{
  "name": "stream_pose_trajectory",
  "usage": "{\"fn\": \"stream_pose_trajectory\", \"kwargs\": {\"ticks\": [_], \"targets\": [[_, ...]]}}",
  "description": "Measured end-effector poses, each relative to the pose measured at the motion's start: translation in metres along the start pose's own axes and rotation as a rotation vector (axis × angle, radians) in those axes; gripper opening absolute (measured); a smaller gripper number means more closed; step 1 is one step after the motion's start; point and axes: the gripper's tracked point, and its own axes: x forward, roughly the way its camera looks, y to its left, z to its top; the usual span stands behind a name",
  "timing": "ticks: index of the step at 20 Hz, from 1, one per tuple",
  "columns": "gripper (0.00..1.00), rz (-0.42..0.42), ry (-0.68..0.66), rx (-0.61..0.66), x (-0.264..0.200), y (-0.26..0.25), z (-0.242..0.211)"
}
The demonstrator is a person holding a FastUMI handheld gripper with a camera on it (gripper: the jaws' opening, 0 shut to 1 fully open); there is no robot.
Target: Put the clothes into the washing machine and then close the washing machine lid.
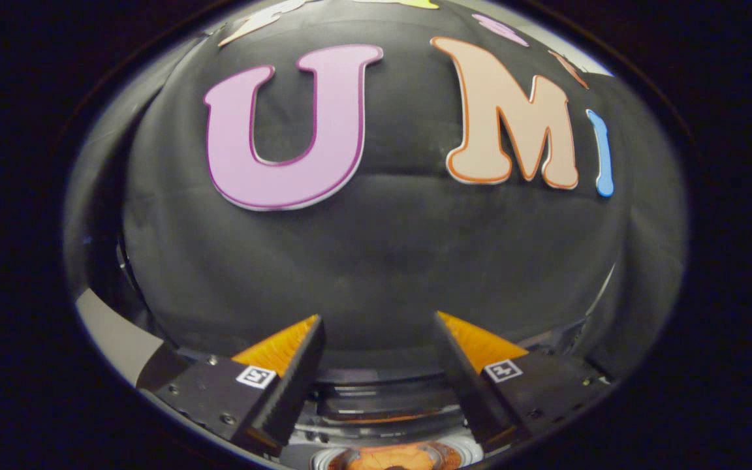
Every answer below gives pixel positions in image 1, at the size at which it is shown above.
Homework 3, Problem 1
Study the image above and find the black backdrop cloth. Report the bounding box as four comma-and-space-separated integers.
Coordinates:
63, 0, 687, 379

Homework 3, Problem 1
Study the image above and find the dark washing machine lid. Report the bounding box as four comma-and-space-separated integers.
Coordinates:
311, 366, 465, 428

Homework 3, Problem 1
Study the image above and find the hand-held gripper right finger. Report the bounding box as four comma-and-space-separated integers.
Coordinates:
431, 311, 615, 451

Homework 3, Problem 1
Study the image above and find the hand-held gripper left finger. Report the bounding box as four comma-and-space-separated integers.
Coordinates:
138, 315, 326, 458

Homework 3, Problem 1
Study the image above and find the grey washing machine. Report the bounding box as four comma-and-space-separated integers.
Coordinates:
281, 375, 488, 470

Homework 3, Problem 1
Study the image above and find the orange yellow shirt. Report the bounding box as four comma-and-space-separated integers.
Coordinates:
327, 443, 465, 470

